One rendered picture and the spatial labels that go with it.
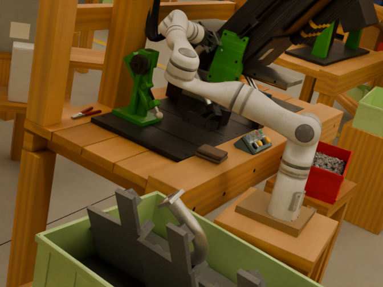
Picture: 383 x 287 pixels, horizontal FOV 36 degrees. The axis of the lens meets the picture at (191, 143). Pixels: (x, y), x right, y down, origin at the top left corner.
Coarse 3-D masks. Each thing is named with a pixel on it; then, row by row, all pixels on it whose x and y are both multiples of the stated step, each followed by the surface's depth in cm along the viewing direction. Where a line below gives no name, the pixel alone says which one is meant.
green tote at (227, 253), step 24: (144, 216) 163; (168, 216) 162; (48, 240) 131; (72, 240) 142; (216, 240) 153; (240, 240) 149; (48, 264) 132; (72, 264) 126; (216, 264) 155; (240, 264) 150; (264, 264) 145
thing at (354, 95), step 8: (376, 0) 580; (376, 8) 566; (376, 24) 595; (368, 32) 589; (376, 32) 570; (344, 40) 623; (360, 40) 605; (368, 40) 586; (376, 40) 567; (368, 48) 582; (376, 48) 570; (352, 88) 600; (360, 88) 611; (368, 88) 613; (336, 96) 613; (344, 96) 606; (352, 96) 599; (360, 96) 584; (344, 104) 593; (352, 104) 586; (352, 112) 573
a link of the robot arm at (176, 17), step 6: (174, 12) 204; (180, 12) 205; (168, 18) 205; (174, 18) 202; (180, 18) 203; (186, 18) 206; (168, 24) 205; (174, 24) 200; (180, 24) 200; (186, 24) 205; (186, 30) 204
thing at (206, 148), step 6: (204, 144) 213; (198, 150) 207; (204, 150) 207; (210, 150) 208; (216, 150) 209; (222, 150) 210; (198, 156) 208; (204, 156) 207; (210, 156) 206; (216, 156) 205; (222, 156) 206; (216, 162) 206
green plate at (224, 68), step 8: (224, 32) 237; (232, 32) 235; (224, 40) 236; (232, 40) 235; (240, 40) 233; (248, 40) 233; (224, 48) 236; (232, 48) 235; (240, 48) 233; (216, 56) 238; (224, 56) 236; (232, 56) 235; (240, 56) 233; (216, 64) 238; (224, 64) 236; (232, 64) 235; (240, 64) 237; (208, 72) 239; (216, 72) 238; (224, 72) 236; (232, 72) 234; (240, 72) 240; (216, 80) 237; (224, 80) 236
